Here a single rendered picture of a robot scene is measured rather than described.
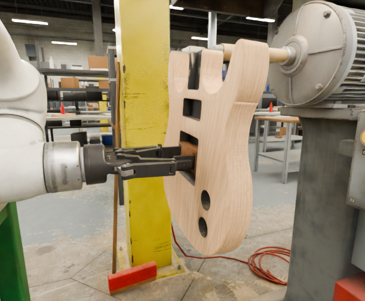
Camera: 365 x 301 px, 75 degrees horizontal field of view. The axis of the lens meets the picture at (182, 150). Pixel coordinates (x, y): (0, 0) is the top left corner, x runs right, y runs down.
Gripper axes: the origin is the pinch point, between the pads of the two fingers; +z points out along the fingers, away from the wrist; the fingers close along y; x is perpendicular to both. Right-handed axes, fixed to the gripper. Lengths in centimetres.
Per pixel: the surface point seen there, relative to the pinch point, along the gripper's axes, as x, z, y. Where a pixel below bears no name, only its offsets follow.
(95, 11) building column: 255, 33, -911
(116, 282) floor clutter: -99, -9, -75
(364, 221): -20, 51, 10
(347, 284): -39, 48, 11
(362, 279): -39, 54, 12
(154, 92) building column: 11, 18, -93
